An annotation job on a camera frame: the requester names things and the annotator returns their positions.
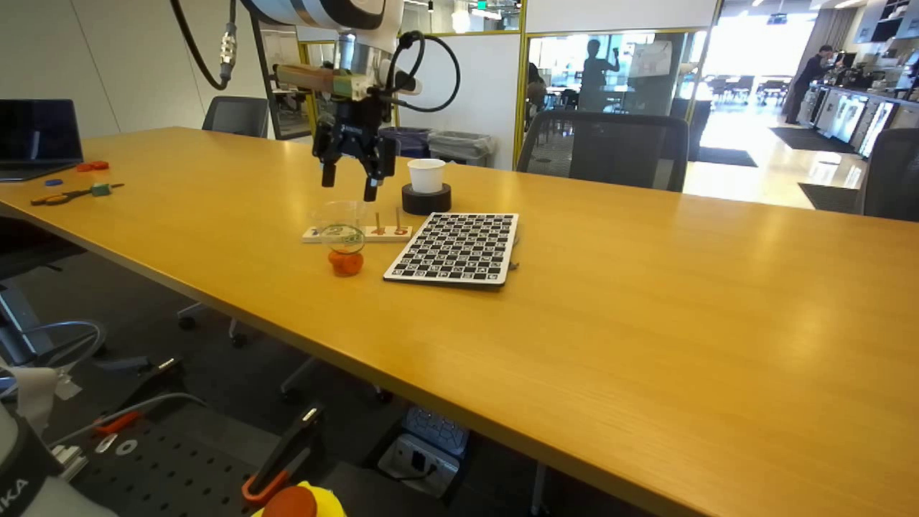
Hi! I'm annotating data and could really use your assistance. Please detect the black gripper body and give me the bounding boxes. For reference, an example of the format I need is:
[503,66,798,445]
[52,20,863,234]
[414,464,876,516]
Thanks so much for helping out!
[314,95,398,178]

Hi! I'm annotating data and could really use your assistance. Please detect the orange ring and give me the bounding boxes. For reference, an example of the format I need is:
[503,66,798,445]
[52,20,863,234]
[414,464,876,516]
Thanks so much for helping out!
[327,247,368,280]

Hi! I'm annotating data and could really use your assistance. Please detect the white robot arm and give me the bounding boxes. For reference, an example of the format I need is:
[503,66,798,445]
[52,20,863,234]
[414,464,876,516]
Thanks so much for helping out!
[244,0,403,201]

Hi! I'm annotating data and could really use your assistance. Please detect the white paper cup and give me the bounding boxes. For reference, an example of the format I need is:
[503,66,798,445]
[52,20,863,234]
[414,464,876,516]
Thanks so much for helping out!
[408,158,447,192]

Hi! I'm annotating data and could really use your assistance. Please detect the clear plastic cup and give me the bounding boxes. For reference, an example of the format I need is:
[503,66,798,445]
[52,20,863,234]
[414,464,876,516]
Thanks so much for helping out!
[319,201,366,276]

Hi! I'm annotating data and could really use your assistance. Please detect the wooden number peg board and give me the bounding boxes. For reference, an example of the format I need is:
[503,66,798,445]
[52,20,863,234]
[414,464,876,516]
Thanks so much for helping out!
[303,204,414,244]

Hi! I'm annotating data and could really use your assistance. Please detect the black tape roll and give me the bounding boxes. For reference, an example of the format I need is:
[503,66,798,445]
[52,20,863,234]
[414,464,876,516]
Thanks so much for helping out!
[403,185,451,215]

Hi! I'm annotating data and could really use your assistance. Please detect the checkered marker calibration board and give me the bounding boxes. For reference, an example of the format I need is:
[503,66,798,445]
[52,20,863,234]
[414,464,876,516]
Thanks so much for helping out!
[386,212,521,289]

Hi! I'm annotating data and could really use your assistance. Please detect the floor power outlet box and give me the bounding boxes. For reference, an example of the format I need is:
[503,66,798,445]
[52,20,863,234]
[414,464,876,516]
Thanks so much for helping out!
[376,434,459,498]

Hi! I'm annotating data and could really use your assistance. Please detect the black laptop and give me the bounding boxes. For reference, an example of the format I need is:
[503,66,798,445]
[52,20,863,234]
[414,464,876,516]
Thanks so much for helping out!
[0,99,83,185]

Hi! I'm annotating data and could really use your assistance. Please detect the yellow red emergency stop button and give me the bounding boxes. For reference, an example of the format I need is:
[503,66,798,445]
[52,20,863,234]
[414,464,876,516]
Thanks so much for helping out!
[253,484,349,517]

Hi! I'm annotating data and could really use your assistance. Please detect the person in background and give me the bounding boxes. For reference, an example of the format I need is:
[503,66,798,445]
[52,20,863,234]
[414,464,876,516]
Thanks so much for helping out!
[784,47,834,125]

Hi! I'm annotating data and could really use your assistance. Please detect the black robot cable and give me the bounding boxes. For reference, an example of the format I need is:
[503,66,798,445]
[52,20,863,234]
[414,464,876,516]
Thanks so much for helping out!
[169,0,465,116]

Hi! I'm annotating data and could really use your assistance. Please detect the red handled tool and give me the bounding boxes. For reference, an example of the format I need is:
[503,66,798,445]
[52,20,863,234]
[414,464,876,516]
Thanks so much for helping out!
[243,405,322,507]

